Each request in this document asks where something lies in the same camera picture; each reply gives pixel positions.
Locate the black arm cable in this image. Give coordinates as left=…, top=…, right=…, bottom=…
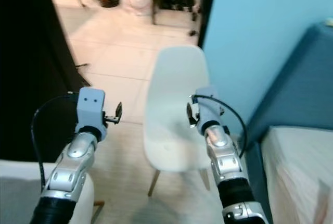
left=30, top=93, right=80, bottom=193
left=191, top=94, right=248, bottom=158

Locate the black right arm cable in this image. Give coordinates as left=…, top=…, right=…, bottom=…
left=191, top=94, right=248, bottom=158

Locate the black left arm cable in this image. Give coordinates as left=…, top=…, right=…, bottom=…
left=30, top=93, right=80, bottom=193

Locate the white sheeted mattress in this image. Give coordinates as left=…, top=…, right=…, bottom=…
left=260, top=125, right=333, bottom=224

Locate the black door frame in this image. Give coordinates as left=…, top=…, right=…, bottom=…
left=197, top=0, right=220, bottom=47

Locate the black door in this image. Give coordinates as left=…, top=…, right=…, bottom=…
left=0, top=0, right=85, bottom=163

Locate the white plastic bag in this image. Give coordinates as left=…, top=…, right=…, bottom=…
left=119, top=0, right=155, bottom=17

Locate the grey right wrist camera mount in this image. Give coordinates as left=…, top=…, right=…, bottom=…
left=195, top=86, right=224, bottom=127

